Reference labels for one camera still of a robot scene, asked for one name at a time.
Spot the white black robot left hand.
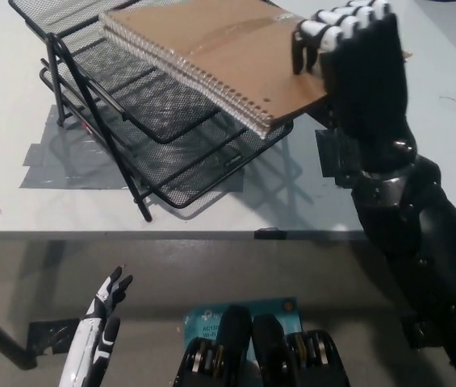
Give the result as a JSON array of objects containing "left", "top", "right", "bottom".
[{"left": 56, "top": 264, "right": 134, "bottom": 387}]

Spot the black square tape patch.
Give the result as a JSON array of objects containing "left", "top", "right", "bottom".
[{"left": 315, "top": 127, "right": 365, "bottom": 189}]

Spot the black floor tape patch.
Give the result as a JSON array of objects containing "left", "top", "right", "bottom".
[
  {"left": 400, "top": 314, "right": 451, "bottom": 350},
  {"left": 28, "top": 318, "right": 82, "bottom": 359}
]

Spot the brown spiral notebook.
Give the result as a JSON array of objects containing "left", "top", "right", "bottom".
[{"left": 98, "top": 3, "right": 413, "bottom": 140}]

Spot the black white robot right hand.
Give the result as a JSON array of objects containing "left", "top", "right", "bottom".
[{"left": 291, "top": 0, "right": 419, "bottom": 173}]

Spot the grey tape patch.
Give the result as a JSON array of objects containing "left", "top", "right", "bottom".
[{"left": 18, "top": 105, "right": 245, "bottom": 193}]

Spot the black mesh file tray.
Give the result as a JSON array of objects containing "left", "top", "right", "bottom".
[{"left": 8, "top": 0, "right": 295, "bottom": 223}]

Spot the black desk leg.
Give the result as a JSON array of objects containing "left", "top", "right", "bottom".
[{"left": 0, "top": 298, "right": 40, "bottom": 372}]

